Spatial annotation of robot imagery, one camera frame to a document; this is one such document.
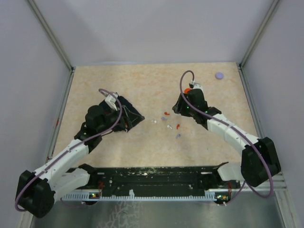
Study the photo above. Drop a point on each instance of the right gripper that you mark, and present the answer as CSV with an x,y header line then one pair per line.
x,y
178,108

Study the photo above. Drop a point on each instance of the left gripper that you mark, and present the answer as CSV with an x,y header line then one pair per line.
x,y
116,112

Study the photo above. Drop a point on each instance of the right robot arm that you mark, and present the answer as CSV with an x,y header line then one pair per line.
x,y
259,159

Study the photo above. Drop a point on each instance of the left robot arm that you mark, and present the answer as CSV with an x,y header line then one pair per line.
x,y
38,191

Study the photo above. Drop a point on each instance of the purple charging case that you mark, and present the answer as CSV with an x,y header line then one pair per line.
x,y
219,75

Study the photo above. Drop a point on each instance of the dark navy cloth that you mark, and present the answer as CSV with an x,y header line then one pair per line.
x,y
130,116

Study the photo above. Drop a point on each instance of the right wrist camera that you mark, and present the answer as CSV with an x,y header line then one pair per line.
x,y
194,85

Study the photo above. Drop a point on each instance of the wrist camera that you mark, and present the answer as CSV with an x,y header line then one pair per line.
x,y
111,101
194,85

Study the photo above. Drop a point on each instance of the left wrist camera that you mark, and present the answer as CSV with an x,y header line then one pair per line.
x,y
111,101

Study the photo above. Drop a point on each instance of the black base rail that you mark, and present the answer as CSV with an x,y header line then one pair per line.
x,y
159,181

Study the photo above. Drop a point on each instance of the right aluminium frame post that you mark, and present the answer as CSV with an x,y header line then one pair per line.
x,y
259,33

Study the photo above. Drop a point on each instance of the aluminium frame post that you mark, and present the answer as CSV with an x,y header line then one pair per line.
x,y
259,33
50,34

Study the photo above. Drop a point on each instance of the left aluminium frame post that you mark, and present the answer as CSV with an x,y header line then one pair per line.
x,y
50,34

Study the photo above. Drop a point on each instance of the white cable duct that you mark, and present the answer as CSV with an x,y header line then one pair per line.
x,y
80,195

